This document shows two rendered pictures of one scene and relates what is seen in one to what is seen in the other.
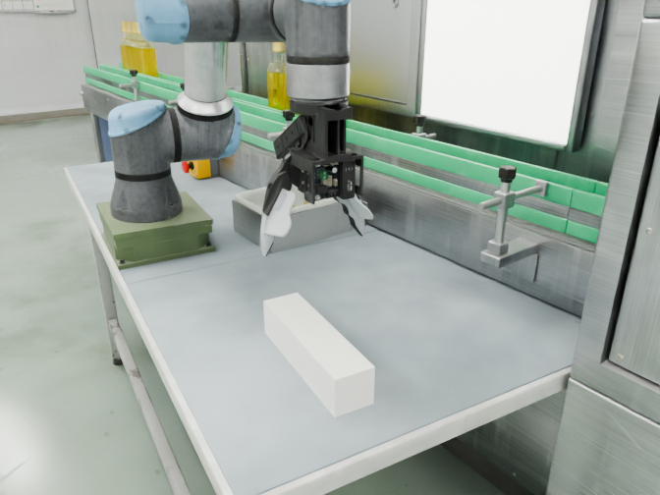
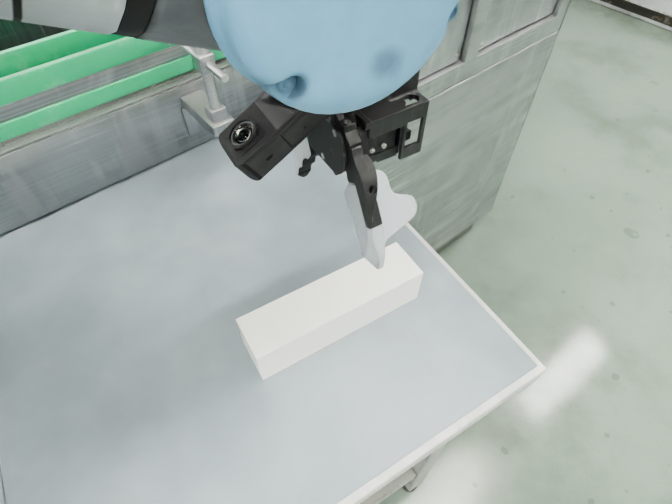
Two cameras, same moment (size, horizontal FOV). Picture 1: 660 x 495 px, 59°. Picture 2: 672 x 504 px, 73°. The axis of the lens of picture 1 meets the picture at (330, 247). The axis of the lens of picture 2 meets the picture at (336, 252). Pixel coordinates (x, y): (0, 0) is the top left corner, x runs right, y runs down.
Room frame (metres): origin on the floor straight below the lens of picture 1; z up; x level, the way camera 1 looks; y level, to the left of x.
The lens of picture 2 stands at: (0.74, 0.34, 1.30)
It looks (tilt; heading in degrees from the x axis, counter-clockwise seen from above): 52 degrees down; 268
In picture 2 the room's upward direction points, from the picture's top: straight up
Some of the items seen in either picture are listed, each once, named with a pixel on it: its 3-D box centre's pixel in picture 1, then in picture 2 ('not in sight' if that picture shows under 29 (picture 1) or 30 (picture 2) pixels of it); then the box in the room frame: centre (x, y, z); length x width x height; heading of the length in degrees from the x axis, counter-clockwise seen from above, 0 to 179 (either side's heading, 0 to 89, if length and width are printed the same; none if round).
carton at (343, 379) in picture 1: (313, 348); (333, 307); (0.73, 0.02, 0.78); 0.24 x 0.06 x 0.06; 28
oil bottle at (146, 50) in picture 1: (147, 59); not in sight; (2.54, 0.76, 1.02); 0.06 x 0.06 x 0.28; 37
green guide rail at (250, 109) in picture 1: (175, 95); not in sight; (2.19, 0.57, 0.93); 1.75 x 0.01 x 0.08; 37
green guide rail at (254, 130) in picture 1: (156, 97); not in sight; (2.15, 0.63, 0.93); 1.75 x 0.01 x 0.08; 37
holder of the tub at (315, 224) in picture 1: (301, 212); not in sight; (1.30, 0.07, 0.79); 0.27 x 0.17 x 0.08; 127
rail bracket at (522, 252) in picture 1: (509, 228); (204, 89); (0.92, -0.31, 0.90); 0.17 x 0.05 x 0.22; 127
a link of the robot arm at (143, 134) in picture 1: (142, 135); not in sight; (1.20, 0.39, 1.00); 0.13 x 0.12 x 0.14; 115
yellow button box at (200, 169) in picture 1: (201, 164); not in sight; (1.73, 0.39, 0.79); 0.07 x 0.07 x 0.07; 37
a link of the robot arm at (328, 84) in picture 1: (320, 82); not in sight; (0.72, 0.01, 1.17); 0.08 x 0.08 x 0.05
